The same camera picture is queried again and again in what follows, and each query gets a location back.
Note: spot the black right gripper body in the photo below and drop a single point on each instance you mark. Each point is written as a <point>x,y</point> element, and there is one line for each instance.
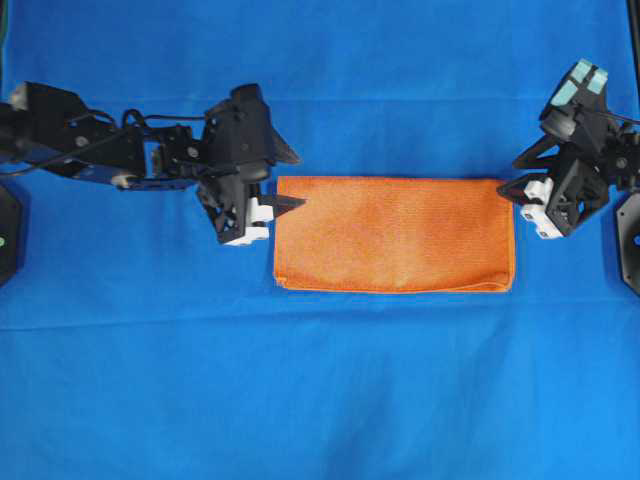
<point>576,114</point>

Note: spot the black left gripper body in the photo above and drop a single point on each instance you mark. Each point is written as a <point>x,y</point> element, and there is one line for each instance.
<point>240,153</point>

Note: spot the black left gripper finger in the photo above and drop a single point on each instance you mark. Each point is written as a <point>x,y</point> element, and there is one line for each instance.
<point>280,151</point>
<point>271,206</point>

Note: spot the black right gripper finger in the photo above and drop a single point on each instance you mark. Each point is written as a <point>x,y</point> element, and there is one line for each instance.
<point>514,190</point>
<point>536,156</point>

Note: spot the orange towel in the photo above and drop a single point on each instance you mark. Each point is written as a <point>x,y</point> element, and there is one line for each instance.
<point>395,236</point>

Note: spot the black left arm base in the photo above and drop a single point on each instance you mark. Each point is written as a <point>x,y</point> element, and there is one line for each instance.
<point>12,245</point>

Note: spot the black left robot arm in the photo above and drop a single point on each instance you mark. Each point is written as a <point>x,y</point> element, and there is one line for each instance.
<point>53,130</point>

